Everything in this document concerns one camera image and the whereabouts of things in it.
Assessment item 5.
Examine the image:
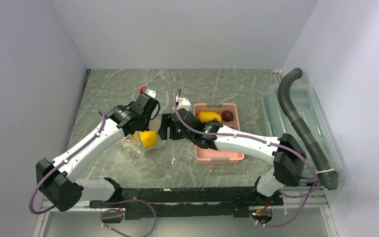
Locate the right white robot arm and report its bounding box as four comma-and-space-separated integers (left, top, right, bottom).
158, 109, 305, 205

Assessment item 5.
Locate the dark brown passion fruit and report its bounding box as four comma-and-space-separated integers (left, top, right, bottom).
221, 110, 235, 122

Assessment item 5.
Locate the purple cable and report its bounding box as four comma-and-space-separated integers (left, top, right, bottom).
28, 109, 107, 215
173, 88, 318, 181

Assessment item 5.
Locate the grey corrugated hose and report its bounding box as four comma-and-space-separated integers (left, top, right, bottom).
277, 68, 340, 191

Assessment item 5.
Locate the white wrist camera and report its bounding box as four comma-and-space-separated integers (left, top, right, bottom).
175, 97, 191, 111
140, 86, 156, 98

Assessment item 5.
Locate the yellow lemon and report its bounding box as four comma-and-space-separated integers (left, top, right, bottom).
134, 131, 157, 148

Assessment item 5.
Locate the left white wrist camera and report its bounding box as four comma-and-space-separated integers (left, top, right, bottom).
140, 86, 156, 98

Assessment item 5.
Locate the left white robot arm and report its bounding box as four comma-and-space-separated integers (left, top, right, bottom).
29, 90, 160, 214

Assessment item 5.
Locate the pink perforated plastic basket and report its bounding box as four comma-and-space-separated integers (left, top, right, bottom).
193, 103, 244, 163

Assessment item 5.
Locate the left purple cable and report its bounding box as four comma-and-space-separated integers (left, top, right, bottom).
28, 109, 107, 215

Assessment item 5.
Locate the clear zip bag blue zipper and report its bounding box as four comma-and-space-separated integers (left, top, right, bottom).
118, 115, 166, 157

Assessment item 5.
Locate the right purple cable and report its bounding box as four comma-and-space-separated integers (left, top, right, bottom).
173, 88, 318, 181

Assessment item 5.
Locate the yellow mango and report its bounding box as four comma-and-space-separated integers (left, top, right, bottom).
198, 111, 223, 123

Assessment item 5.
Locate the clear plastic storage bin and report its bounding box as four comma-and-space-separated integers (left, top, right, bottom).
261, 84, 343, 182

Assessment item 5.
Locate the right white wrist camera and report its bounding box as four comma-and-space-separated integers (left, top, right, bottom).
175, 97, 191, 111

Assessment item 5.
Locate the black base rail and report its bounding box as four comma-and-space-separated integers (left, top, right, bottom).
89, 187, 283, 220

